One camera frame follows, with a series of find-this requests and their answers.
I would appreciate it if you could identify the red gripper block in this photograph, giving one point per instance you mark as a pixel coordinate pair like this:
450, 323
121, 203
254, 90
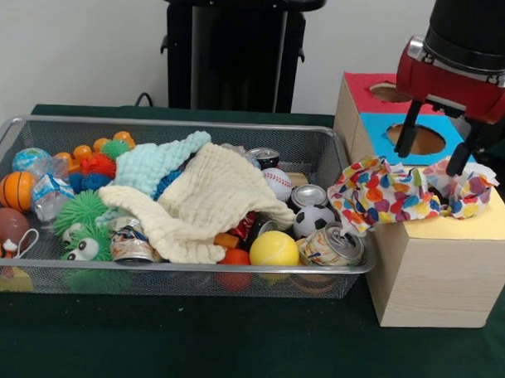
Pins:
447, 84

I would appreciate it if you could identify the colourful polka-dot cloth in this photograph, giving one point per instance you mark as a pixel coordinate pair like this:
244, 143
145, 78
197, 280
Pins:
381, 193

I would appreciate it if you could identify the cream knitted cloth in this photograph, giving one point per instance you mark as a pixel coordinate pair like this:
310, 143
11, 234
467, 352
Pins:
211, 196

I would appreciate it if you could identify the crushed clear plastic bottle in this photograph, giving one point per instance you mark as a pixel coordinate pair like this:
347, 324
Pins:
49, 194

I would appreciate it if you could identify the wooden box with three holes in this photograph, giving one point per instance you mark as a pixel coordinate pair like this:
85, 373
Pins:
440, 278

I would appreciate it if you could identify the shallow mesh bin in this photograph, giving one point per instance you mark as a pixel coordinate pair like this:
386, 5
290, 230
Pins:
170, 281

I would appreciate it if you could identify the silver drink can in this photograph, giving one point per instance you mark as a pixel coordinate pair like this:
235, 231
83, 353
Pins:
308, 196

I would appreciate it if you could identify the black and white soccer ball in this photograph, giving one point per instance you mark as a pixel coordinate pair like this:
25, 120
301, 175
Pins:
313, 221

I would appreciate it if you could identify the printed drink can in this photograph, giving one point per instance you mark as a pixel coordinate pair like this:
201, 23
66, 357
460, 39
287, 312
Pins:
329, 249

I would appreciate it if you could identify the white baseball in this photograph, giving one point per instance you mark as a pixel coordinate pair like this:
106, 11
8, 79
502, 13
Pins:
277, 183

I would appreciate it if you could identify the yellow tennis ball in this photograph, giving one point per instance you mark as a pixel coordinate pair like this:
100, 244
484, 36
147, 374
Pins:
274, 248

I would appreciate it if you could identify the small red ball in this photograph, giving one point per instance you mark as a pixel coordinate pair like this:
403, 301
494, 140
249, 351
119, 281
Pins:
235, 257

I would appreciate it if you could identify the light blue knitted cloth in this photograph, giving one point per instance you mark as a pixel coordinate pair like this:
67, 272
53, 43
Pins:
150, 160

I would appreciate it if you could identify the blue green globe ball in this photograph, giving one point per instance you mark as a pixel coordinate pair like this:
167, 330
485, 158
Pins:
27, 159

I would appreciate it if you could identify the orange mini basketball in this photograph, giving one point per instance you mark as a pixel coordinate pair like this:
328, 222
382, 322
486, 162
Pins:
15, 191

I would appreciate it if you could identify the brown mini football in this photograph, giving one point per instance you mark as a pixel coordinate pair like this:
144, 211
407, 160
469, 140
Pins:
6, 226

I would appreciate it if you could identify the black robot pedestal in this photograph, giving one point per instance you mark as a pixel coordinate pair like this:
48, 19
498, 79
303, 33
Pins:
232, 64

